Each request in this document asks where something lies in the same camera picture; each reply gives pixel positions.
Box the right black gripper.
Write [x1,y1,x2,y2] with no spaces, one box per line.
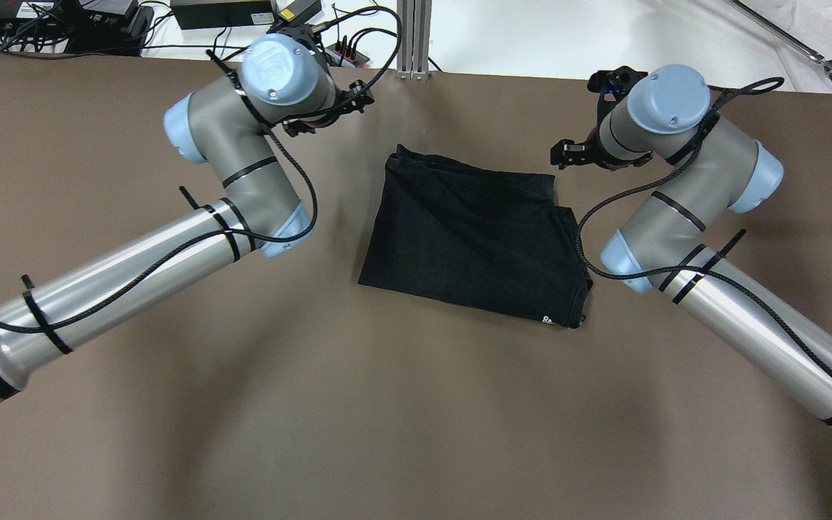
[550,66,651,171]

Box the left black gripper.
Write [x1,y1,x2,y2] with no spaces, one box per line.
[282,79,374,137]

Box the black t-shirt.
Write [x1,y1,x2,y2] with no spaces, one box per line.
[357,145,592,329]

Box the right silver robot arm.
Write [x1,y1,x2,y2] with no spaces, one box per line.
[550,64,832,430]

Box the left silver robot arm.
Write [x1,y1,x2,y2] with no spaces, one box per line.
[0,34,373,404]

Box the aluminium frame post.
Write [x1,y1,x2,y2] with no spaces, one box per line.
[396,0,433,82]

